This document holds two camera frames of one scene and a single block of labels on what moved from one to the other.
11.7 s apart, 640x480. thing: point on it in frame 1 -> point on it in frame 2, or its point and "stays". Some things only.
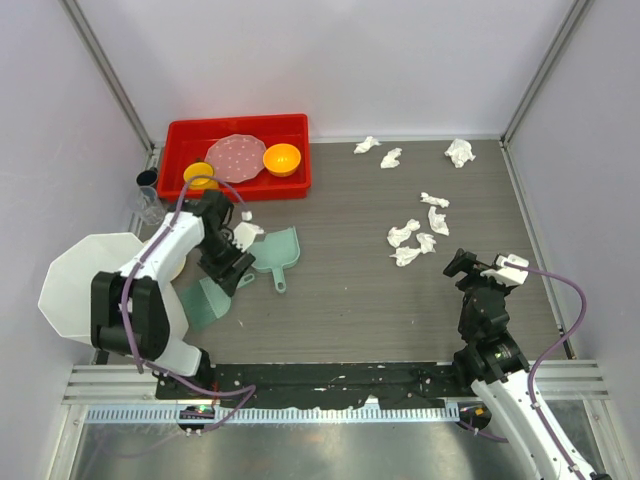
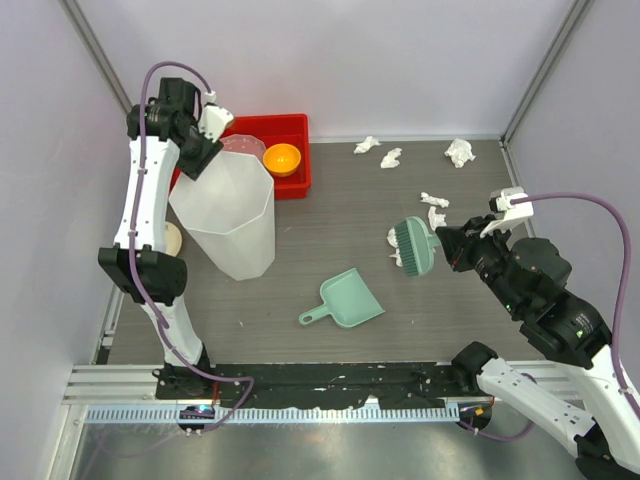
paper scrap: (426, 198) stays
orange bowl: (282, 159) stays
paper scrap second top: (390, 161) stays
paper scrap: (365, 146) stays
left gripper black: (227, 275) -> (211, 147)
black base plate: (399, 386) stays
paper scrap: (437, 221) stays
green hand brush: (204, 301) -> (416, 246)
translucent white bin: (66, 294) -> (229, 213)
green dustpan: (278, 249) -> (347, 300)
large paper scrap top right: (460, 152) stays
